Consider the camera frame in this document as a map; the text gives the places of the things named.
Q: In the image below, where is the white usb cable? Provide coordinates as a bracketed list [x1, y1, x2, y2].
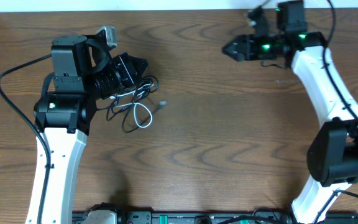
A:
[109, 83, 155, 129]

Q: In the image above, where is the black usb cable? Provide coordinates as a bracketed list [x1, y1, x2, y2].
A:
[96, 75, 167, 134]

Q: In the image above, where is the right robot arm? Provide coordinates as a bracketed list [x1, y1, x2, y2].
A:
[222, 1, 358, 223]

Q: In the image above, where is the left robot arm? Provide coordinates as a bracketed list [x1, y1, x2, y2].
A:
[26, 32, 148, 223]

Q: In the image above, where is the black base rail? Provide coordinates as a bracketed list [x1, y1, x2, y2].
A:
[71, 203, 358, 224]

